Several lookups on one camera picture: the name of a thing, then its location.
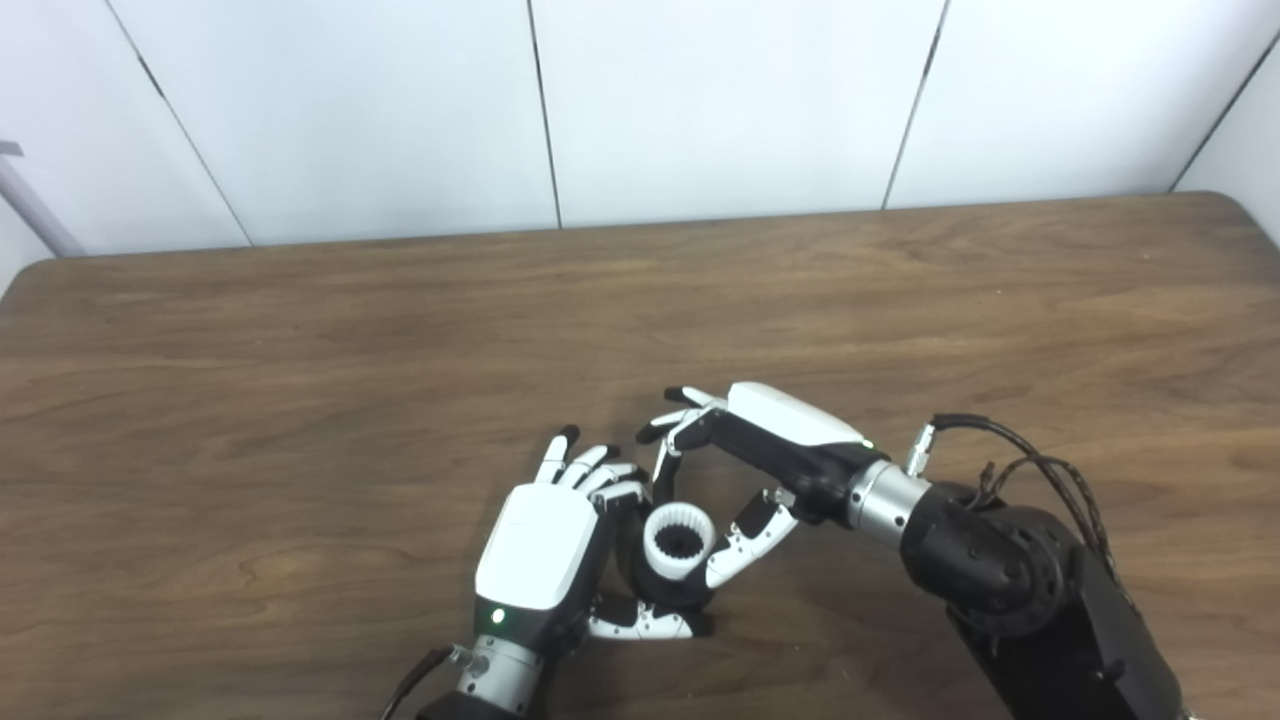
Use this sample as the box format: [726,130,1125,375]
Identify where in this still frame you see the round black part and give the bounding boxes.
[615,480,716,611]

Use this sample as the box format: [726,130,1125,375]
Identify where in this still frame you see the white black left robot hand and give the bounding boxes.
[473,425,716,656]

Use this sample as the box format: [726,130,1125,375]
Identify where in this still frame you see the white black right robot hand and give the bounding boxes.
[636,381,881,589]

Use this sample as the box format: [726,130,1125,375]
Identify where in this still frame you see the white ring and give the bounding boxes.
[642,503,718,584]

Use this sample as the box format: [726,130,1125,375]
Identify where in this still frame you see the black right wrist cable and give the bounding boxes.
[905,413,1121,581]

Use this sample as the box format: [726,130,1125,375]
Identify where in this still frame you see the grey wall post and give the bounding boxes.
[0,155,89,259]

